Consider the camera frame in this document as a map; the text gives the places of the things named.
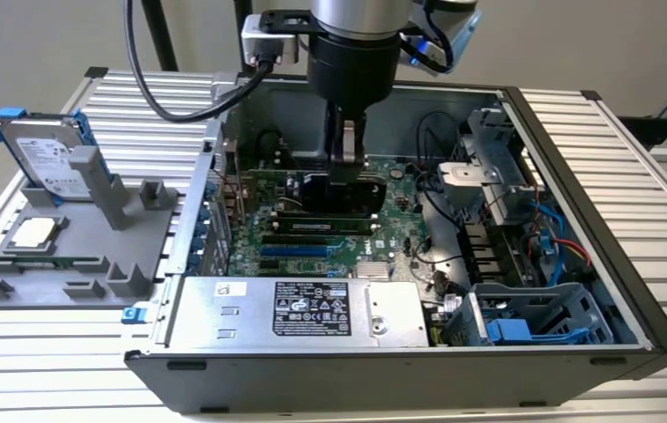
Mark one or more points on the grey plastic disk bay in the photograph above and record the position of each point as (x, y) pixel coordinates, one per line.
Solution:
(520, 293)

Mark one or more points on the round coin battery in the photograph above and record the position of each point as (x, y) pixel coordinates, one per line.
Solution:
(395, 172)

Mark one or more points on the blue case latch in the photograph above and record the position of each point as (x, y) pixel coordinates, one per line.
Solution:
(131, 315)

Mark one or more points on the silver CPU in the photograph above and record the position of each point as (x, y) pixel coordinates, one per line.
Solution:
(30, 232)

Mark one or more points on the black stand pole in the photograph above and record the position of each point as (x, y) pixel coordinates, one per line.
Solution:
(159, 35)
(242, 6)

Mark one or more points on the blue slot latch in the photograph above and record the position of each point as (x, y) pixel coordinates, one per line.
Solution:
(196, 244)
(211, 189)
(192, 261)
(203, 216)

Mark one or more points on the grey parts rack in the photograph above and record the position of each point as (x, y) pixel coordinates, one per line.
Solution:
(36, 282)

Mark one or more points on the black bracket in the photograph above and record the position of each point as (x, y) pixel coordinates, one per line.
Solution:
(650, 130)

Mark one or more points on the long black expansion slot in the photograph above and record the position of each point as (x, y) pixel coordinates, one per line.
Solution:
(300, 241)

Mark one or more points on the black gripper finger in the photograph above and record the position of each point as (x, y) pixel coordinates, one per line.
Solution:
(350, 145)

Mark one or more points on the green RAM stick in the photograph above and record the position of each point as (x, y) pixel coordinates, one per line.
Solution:
(315, 227)
(44, 262)

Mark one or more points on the blue plastic bracket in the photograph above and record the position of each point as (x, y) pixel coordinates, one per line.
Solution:
(510, 330)

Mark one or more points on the blue expansion slot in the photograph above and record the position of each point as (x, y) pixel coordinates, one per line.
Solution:
(298, 253)

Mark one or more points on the graphics card with black fan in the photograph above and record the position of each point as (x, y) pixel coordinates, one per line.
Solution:
(362, 198)

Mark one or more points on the green motherboard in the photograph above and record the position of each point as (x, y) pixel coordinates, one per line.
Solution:
(403, 220)

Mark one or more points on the black RAM slot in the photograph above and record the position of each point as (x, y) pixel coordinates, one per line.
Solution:
(322, 217)
(310, 168)
(310, 163)
(310, 158)

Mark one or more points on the hard disk in blue carrier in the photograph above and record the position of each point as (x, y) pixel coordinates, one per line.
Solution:
(39, 154)

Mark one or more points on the open black PC case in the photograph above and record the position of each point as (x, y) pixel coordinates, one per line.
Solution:
(368, 383)

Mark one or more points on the black table corner cap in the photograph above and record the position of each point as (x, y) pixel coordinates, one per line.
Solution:
(98, 71)
(590, 94)

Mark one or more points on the silver metal drive cage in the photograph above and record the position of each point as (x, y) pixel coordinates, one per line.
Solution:
(468, 174)

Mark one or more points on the silver power supply unit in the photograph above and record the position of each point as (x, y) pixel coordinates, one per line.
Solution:
(251, 317)

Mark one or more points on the small silver heatsink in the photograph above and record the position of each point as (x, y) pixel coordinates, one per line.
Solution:
(374, 269)

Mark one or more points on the short black expansion slot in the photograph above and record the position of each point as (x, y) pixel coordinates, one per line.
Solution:
(268, 264)

